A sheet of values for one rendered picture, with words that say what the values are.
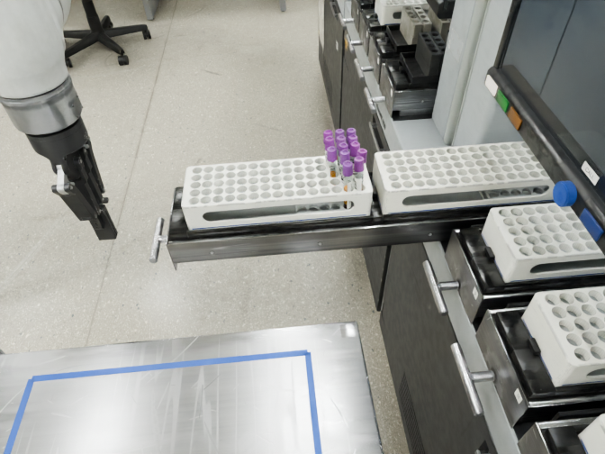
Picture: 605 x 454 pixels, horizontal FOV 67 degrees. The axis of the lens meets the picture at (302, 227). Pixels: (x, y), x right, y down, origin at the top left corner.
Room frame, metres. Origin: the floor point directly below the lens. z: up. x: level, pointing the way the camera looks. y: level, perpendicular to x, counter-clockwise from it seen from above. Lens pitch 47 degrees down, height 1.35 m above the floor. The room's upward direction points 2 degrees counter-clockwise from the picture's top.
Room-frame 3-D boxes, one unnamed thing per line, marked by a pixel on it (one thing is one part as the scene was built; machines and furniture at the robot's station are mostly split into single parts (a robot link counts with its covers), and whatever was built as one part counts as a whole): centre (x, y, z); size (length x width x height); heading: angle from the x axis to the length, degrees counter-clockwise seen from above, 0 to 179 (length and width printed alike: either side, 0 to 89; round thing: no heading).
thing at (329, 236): (0.57, -0.10, 0.78); 0.73 x 0.14 x 0.09; 93
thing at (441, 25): (1.14, -0.36, 0.85); 0.12 x 0.02 x 0.06; 3
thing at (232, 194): (0.57, 0.04, 0.83); 0.30 x 0.10 x 0.06; 93
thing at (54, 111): (0.55, 0.34, 1.03); 0.09 x 0.09 x 0.06
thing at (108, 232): (0.55, 0.34, 0.80); 0.03 x 0.01 x 0.07; 93
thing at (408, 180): (0.58, -0.28, 0.83); 0.30 x 0.10 x 0.06; 93
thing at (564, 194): (0.39, -0.30, 0.98); 0.03 x 0.01 x 0.03; 3
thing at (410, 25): (1.14, -0.29, 0.85); 0.12 x 0.02 x 0.06; 4
